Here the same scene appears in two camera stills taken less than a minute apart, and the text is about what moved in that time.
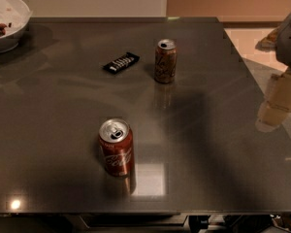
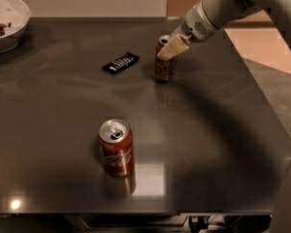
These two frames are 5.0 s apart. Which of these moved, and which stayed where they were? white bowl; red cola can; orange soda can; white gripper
Moved: white gripper
Stayed: orange soda can; red cola can; white bowl
